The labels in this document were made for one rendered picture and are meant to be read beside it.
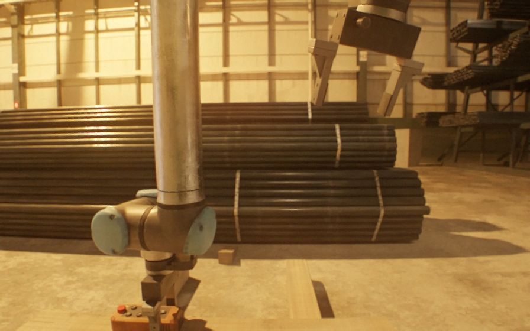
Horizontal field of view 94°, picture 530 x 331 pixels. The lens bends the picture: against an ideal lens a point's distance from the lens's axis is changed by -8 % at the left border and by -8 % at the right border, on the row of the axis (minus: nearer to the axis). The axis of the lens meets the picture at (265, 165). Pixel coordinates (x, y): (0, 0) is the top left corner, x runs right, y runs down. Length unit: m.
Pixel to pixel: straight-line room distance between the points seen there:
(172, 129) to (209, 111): 1.89
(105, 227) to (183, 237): 0.16
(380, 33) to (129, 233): 0.55
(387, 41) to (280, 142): 1.38
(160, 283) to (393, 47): 0.67
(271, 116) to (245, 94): 7.01
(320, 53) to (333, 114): 1.88
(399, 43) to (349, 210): 1.34
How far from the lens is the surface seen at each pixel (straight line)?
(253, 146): 1.77
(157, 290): 0.72
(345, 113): 2.35
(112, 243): 0.58
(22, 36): 13.43
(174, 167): 0.48
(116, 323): 0.85
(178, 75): 0.49
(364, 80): 9.38
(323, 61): 0.47
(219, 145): 1.80
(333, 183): 1.76
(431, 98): 10.61
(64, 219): 2.27
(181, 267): 0.71
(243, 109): 2.31
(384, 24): 0.48
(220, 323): 0.84
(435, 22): 11.32
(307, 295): 1.15
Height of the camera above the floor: 0.69
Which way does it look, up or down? 5 degrees down
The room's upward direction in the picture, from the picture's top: straight up
